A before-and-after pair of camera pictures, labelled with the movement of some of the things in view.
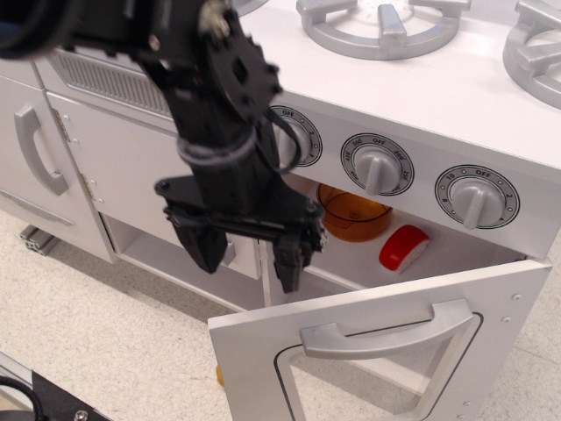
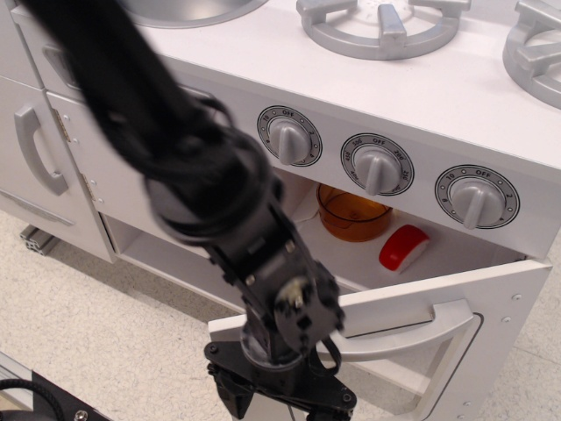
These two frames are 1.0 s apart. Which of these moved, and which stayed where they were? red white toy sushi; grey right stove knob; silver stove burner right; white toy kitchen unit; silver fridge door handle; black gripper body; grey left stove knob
Moved: black gripper body
Stayed: silver fridge door handle; red white toy sushi; silver stove burner right; grey right stove knob; grey left stove knob; white toy kitchen unit
